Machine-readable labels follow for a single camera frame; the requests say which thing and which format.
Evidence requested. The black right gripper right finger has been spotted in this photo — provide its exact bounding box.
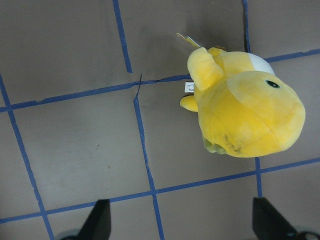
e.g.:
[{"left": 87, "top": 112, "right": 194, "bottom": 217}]
[{"left": 252, "top": 197, "right": 302, "bottom": 240}]

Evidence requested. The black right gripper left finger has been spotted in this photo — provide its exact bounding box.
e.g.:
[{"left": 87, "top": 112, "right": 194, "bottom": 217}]
[{"left": 79, "top": 199, "right": 111, "bottom": 240}]

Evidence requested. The yellow plush toy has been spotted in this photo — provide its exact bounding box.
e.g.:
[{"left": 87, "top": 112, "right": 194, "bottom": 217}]
[{"left": 180, "top": 36, "right": 306, "bottom": 158}]

